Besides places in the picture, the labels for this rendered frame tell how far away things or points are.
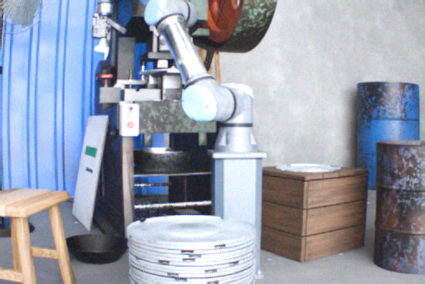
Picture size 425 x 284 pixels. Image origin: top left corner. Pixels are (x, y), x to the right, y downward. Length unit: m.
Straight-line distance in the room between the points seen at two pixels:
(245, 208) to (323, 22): 2.97
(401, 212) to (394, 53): 3.35
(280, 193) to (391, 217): 0.51
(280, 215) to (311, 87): 2.38
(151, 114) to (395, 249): 1.22
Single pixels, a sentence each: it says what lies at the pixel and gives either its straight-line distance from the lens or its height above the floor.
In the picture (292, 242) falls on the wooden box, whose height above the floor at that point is 0.08.
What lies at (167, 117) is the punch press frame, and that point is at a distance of 2.27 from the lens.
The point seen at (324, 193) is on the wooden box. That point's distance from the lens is 1.97.
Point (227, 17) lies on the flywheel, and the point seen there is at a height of 1.11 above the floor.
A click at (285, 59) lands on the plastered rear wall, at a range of 4.17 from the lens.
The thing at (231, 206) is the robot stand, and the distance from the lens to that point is 1.70.
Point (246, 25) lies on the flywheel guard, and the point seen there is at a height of 1.02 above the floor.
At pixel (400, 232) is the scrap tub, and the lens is 1.80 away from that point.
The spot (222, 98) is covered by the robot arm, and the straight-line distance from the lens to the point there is 1.63.
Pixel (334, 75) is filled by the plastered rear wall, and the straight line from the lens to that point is 4.45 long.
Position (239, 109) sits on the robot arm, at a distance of 1.69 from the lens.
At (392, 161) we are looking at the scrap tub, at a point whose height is 0.42.
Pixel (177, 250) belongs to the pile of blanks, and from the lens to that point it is 0.99.
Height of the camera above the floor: 0.56
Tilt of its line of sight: 3 degrees down
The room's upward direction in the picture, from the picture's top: straight up
